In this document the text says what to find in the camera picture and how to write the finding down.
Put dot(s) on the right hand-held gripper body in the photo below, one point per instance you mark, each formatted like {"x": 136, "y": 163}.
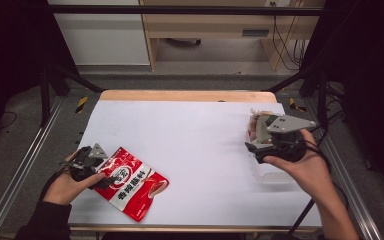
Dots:
{"x": 285, "y": 140}

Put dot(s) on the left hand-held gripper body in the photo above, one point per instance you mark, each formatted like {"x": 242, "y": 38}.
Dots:
{"x": 86, "y": 161}

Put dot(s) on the clear spouted sauce pouch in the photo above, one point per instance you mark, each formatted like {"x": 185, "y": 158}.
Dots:
{"x": 256, "y": 128}

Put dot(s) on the red sauce packet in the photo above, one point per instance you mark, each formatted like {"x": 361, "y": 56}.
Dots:
{"x": 131, "y": 183}

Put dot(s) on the clear plastic bag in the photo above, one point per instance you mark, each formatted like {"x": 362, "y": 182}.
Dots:
{"x": 270, "y": 173}

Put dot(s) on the beige green-print sauce packet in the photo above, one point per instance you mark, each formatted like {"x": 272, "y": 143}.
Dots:
{"x": 263, "y": 113}

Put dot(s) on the person's left hand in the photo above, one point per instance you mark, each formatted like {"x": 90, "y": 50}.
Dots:
{"x": 68, "y": 186}

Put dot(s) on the person's right hand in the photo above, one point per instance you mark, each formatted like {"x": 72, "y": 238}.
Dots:
{"x": 305, "y": 170}

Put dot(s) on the white paper sheet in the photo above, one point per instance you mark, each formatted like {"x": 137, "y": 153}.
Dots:
{"x": 193, "y": 156}

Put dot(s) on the black slanted rod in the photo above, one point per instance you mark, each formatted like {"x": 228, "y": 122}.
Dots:
{"x": 301, "y": 216}

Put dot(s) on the black curtain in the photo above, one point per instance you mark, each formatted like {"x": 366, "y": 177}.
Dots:
{"x": 10, "y": 43}
{"x": 366, "y": 66}

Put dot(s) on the wooden desk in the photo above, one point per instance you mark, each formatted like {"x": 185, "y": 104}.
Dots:
{"x": 213, "y": 26}

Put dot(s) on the white cabinet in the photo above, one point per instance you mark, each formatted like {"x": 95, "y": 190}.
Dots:
{"x": 103, "y": 33}

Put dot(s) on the aluminium rail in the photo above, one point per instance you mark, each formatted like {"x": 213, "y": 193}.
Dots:
{"x": 346, "y": 160}
{"x": 23, "y": 160}

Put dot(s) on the black metal frame stand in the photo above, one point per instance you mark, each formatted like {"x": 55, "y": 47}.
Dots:
{"x": 316, "y": 83}
{"x": 51, "y": 86}

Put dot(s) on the black horizontal frame bar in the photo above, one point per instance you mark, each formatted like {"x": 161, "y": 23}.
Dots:
{"x": 180, "y": 10}

